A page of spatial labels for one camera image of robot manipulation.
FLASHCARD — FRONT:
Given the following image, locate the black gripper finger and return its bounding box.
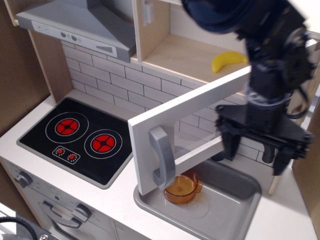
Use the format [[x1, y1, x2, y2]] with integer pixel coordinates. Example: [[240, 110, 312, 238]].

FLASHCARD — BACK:
[[273, 147, 296, 176], [221, 132, 241, 161]]

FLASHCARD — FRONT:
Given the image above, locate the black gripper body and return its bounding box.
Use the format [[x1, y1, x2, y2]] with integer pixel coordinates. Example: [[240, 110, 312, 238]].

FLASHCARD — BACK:
[[215, 89, 314, 159]]

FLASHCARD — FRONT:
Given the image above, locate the white toy microwave door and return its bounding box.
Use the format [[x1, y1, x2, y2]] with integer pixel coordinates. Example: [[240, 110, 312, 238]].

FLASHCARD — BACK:
[[128, 66, 251, 195]]

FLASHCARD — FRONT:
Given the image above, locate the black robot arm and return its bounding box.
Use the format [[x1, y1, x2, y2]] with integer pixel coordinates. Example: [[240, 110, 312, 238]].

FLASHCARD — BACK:
[[182, 0, 315, 176]]

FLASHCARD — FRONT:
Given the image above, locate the dark grey toy faucet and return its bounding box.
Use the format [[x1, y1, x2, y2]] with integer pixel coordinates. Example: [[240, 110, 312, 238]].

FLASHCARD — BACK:
[[210, 138, 275, 165]]

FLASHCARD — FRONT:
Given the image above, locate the brown cardboard box right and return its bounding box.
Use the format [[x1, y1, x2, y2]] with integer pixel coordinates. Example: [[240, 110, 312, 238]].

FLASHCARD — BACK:
[[292, 102, 320, 234]]

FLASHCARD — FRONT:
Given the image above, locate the orange transparent toy pot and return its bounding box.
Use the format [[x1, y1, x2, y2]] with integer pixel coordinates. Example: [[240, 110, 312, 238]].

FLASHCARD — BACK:
[[163, 169, 203, 205]]

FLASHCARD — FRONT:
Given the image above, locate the grey toy sink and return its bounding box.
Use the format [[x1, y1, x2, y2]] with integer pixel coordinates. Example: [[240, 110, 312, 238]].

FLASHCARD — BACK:
[[133, 160, 262, 240]]

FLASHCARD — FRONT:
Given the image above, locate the yellow toy banana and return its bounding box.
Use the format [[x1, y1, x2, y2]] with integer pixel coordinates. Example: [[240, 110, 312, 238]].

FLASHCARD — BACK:
[[211, 51, 249, 73]]

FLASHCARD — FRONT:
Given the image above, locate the black toy stovetop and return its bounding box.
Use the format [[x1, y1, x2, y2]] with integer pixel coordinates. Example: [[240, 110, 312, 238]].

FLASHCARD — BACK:
[[17, 97, 133, 189]]

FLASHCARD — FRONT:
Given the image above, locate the grey range hood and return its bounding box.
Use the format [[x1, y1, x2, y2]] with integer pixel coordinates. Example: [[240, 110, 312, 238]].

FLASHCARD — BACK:
[[16, 0, 136, 63]]

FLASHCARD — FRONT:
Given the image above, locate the grey oven knob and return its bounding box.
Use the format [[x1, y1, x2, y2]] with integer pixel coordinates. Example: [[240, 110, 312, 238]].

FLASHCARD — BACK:
[[15, 171, 33, 189]]

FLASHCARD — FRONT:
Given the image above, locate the black cable bottom left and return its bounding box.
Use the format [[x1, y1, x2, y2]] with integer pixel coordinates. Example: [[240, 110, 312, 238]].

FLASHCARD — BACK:
[[0, 216, 34, 240]]

